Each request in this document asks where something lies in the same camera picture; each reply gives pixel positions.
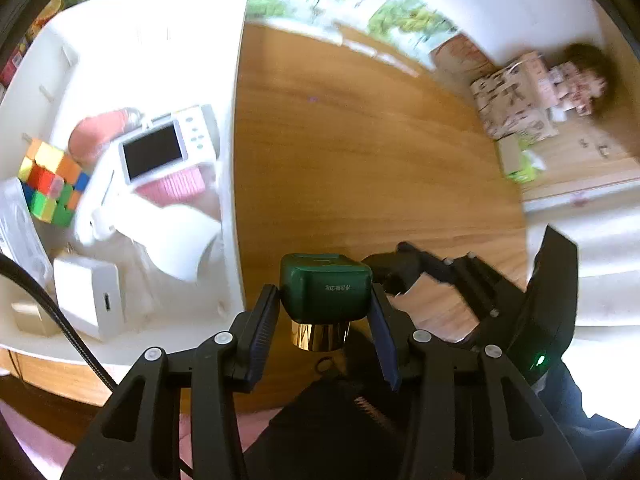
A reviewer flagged white plastic storage bin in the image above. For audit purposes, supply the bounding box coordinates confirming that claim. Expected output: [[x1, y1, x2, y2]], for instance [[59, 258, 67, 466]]
[[0, 0, 251, 368]]

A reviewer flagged beige small box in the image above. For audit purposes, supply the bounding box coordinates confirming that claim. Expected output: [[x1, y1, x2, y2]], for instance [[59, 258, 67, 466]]
[[10, 300, 58, 337]]

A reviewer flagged white plastic handheld gadget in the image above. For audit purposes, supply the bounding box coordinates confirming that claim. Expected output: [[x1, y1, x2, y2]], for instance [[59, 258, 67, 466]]
[[75, 160, 223, 282]]

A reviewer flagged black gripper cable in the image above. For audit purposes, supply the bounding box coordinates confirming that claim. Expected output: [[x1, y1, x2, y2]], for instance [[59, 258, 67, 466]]
[[0, 255, 118, 391]]

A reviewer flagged brown printed cardboard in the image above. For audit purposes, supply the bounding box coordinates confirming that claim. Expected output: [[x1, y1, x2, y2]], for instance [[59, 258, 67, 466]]
[[431, 34, 496, 78]]

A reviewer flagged pink folding comb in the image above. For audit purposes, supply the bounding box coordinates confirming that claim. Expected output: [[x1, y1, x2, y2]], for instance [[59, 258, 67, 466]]
[[135, 167, 208, 206]]

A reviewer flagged colourful puzzle cube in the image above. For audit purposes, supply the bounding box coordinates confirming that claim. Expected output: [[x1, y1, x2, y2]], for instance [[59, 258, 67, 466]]
[[17, 138, 91, 226]]

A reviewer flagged letter print fabric bag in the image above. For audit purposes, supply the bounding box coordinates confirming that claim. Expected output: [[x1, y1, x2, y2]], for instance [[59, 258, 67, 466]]
[[470, 52, 558, 141]]

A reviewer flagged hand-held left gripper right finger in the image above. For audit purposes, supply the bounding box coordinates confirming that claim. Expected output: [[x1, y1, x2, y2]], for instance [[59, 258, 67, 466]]
[[369, 282, 588, 480]]

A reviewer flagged wooden desk hutch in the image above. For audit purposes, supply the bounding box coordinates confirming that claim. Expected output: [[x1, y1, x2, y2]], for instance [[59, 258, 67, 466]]
[[520, 105, 640, 206]]

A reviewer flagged white paper strip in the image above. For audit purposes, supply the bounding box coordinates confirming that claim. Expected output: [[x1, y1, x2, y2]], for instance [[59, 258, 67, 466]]
[[332, 22, 421, 78]]

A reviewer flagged clear cotton swab box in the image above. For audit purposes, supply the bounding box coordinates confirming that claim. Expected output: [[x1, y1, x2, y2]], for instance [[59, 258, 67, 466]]
[[0, 177, 53, 286]]

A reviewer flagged brown-haired rag doll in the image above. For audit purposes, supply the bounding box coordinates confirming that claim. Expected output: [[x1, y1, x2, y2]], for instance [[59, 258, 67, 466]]
[[545, 42, 621, 121]]

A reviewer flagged green tissue pack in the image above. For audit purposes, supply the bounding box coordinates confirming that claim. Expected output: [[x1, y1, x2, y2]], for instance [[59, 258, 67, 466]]
[[496, 135, 546, 185]]

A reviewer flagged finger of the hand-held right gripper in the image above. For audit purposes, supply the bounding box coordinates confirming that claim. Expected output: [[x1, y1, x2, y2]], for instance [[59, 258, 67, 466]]
[[396, 241, 529, 332], [360, 253, 427, 296]]

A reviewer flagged white wall charger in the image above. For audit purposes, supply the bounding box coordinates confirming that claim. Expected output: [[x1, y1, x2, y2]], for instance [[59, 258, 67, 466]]
[[52, 256, 126, 342]]

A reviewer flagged green perfume bottle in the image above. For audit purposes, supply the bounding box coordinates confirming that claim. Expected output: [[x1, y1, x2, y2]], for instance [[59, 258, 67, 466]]
[[279, 252, 375, 353]]

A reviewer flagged pink teardrop pouch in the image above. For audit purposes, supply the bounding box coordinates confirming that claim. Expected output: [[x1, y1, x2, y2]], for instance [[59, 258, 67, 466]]
[[67, 107, 143, 168]]

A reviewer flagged white compact camera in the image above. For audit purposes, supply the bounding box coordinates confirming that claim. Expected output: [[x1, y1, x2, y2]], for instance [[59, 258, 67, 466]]
[[117, 104, 218, 185]]

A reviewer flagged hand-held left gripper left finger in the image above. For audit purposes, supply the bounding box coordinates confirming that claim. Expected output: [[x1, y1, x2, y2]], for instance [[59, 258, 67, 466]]
[[60, 284, 281, 480]]

